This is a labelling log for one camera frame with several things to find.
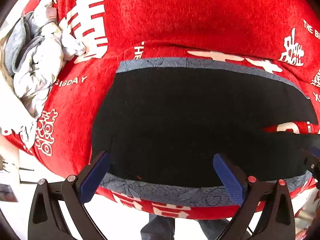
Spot black pants with grey lining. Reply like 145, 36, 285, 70
91, 57, 319, 207

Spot person's legs in dark trousers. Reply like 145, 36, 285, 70
140, 214, 250, 240

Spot white printed garment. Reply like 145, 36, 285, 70
12, 0, 87, 150

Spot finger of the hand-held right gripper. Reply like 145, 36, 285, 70
301, 145, 320, 180

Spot grey fleece garment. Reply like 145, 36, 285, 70
4, 12, 45, 77

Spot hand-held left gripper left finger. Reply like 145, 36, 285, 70
27, 151, 111, 240

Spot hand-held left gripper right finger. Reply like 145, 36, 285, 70
213, 153, 296, 240

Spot red printed blanket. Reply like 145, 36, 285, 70
5, 0, 320, 221

